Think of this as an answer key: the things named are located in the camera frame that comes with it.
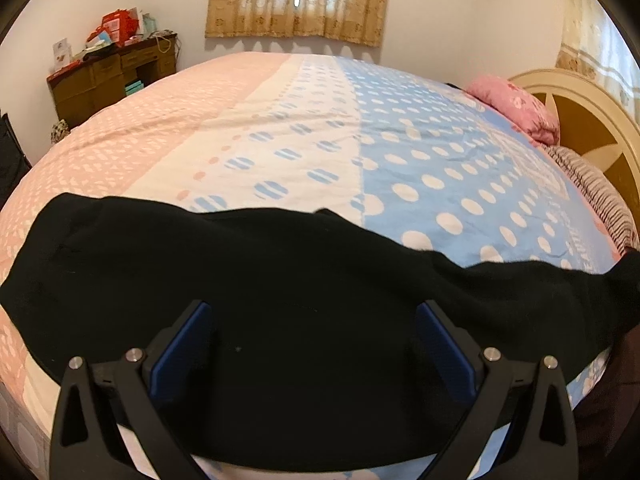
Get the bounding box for black pants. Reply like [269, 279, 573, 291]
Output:
[0, 192, 640, 473]

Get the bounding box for dark maroon cloth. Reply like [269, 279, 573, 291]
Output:
[575, 327, 640, 480]

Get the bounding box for dark fabric object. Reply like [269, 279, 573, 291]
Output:
[0, 110, 33, 211]

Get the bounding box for narrow beige patterned curtain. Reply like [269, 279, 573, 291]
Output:
[557, 0, 640, 126]

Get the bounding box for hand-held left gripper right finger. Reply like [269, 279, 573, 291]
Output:
[415, 300, 576, 480]

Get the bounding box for pink floral pillow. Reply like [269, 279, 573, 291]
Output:
[466, 75, 561, 147]

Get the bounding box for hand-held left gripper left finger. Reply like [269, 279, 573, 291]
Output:
[50, 300, 216, 480]

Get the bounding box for brown wooden desk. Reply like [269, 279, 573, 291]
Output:
[46, 34, 180, 130]

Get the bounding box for striped pillow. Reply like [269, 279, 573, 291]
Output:
[542, 144, 640, 257]

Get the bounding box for polka dot bed quilt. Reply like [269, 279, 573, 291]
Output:
[0, 51, 631, 480]

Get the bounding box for pale paper bags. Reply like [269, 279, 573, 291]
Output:
[137, 10, 161, 38]

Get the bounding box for wide beige patterned curtain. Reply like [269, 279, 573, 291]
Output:
[205, 0, 393, 48]

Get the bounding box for red bags on desk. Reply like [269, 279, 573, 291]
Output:
[87, 8, 141, 46]

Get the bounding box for cream wooden headboard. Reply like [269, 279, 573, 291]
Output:
[507, 69, 640, 211]

